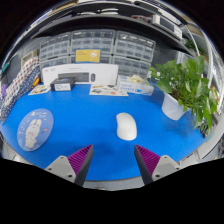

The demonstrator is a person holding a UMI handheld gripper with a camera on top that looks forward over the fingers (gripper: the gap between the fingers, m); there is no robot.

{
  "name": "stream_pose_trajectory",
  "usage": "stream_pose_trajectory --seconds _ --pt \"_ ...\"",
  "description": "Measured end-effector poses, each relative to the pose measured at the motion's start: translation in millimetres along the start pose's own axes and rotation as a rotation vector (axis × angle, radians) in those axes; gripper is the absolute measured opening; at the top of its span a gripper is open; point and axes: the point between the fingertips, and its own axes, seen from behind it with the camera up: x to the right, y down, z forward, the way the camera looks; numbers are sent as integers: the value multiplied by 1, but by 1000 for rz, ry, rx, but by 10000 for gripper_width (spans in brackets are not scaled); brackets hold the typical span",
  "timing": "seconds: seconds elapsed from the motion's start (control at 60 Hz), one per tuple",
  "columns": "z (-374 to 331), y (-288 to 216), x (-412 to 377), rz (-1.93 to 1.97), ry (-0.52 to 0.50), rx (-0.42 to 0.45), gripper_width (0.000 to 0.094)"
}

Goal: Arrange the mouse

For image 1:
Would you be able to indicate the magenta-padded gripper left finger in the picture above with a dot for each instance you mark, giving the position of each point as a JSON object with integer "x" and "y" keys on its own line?
{"x": 78, "y": 160}

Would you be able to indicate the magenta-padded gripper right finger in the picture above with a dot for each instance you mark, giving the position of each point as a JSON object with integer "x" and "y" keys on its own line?
{"x": 150, "y": 161}

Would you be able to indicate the white computer mouse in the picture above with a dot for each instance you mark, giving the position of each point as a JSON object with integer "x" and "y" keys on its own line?
{"x": 126, "y": 126}

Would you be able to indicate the round blue rabbit mouse pad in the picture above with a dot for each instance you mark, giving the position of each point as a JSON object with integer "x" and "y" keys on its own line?
{"x": 35, "y": 130}

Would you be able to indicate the white blue glove box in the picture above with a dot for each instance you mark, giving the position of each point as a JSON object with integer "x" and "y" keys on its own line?
{"x": 135, "y": 87}

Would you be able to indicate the small black box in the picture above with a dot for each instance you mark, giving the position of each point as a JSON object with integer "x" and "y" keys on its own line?
{"x": 62, "y": 85}

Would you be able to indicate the green plant in white pot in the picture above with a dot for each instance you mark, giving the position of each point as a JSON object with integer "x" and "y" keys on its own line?
{"x": 181, "y": 83}

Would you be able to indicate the long white keyboard box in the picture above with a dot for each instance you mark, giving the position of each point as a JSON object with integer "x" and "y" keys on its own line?
{"x": 103, "y": 73}

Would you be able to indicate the checkered polka-dot cloth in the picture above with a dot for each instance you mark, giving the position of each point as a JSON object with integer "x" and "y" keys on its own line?
{"x": 18, "y": 86}

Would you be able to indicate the yellow card box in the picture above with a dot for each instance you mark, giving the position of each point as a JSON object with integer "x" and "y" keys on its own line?
{"x": 87, "y": 56}

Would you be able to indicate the white mesh basket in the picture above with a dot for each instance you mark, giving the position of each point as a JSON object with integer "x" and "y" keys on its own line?
{"x": 28, "y": 57}

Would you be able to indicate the dark metal shelf unit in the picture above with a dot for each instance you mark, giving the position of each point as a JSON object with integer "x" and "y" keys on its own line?
{"x": 110, "y": 20}

